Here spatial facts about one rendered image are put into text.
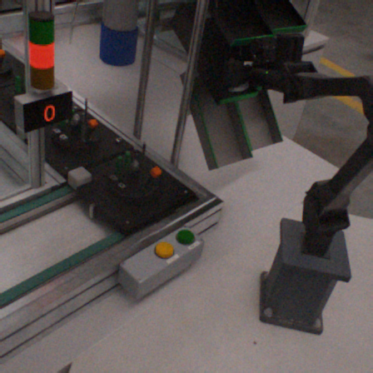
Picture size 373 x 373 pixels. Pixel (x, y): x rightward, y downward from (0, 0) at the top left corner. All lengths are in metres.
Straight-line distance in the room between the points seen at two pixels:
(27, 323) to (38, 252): 0.21
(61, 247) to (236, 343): 0.45
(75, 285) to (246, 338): 0.40
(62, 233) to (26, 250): 0.09
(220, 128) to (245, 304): 0.49
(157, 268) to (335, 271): 0.38
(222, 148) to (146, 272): 0.47
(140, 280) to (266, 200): 0.59
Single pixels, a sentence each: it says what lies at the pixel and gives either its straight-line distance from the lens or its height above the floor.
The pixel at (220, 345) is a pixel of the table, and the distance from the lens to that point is 1.15.
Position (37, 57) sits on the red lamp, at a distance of 1.06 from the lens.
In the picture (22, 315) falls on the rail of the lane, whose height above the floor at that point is 0.96.
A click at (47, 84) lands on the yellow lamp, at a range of 1.09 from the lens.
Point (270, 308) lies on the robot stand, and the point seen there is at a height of 0.89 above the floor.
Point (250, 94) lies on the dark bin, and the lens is 1.32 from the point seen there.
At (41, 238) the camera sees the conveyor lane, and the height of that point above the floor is 0.92.
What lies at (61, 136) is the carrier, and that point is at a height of 1.00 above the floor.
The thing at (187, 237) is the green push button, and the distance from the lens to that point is 1.18.
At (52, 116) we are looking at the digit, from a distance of 1.13.
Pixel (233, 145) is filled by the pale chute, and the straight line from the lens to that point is 1.43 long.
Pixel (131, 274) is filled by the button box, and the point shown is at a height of 0.96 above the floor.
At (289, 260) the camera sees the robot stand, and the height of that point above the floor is 1.06.
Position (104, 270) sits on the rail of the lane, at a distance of 1.10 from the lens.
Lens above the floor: 1.79
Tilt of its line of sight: 35 degrees down
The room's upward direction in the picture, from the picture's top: 11 degrees clockwise
